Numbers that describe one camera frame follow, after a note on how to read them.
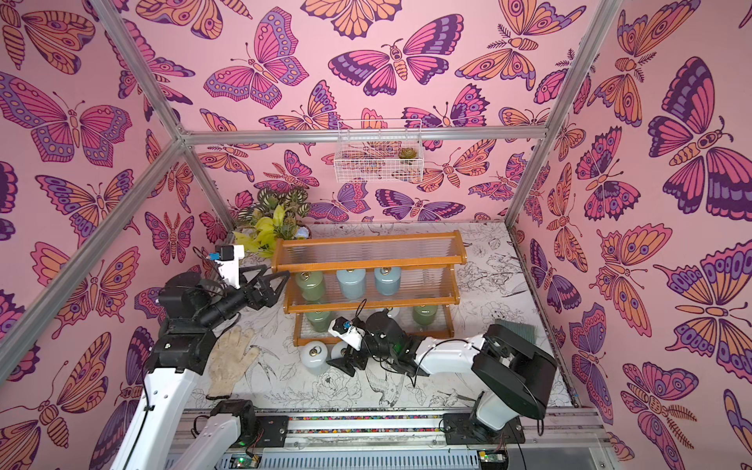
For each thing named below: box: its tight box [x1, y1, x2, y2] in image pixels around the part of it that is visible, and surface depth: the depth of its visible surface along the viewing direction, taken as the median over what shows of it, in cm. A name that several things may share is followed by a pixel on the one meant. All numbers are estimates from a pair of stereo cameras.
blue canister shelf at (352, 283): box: [335, 269, 367, 301], surface depth 79 cm
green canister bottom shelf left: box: [306, 311, 333, 333], surface depth 87 cm
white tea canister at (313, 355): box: [300, 340, 329, 376], surface depth 81 cm
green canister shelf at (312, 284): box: [294, 271, 326, 302], surface depth 78 cm
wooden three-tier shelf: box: [272, 231, 468, 347], surface depth 84 cm
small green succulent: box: [398, 146, 418, 160], surface depth 94 cm
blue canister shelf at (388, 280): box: [374, 267, 402, 297], surface depth 80 cm
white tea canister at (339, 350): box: [330, 340, 349, 360], surface depth 81 cm
